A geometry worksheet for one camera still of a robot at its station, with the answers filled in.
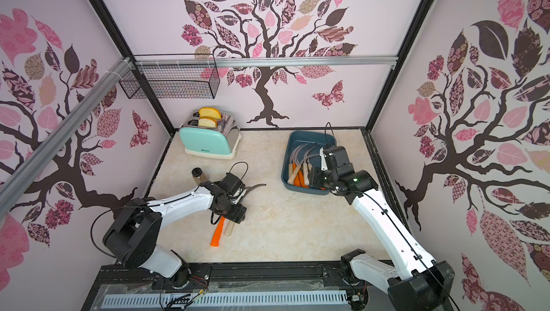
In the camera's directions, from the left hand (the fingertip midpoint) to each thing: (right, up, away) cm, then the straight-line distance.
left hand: (234, 219), depth 87 cm
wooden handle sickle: (-1, -2, -2) cm, 3 cm away
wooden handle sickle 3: (+32, +20, +14) cm, 40 cm away
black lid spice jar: (-17, +17, +5) cm, 25 cm away
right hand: (+31, +20, -11) cm, 38 cm away
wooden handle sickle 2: (+28, +21, +14) cm, 38 cm away
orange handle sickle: (-6, -4, -4) cm, 8 cm away
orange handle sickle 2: (+26, +21, +16) cm, 37 cm away
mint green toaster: (-10, +32, +11) cm, 36 cm away
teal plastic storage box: (+40, +35, +27) cm, 60 cm away
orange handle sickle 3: (+27, +14, +10) cm, 33 cm away
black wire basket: (-43, +68, +35) cm, 88 cm away
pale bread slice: (-15, +42, +11) cm, 46 cm away
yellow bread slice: (-15, +47, +14) cm, 51 cm away
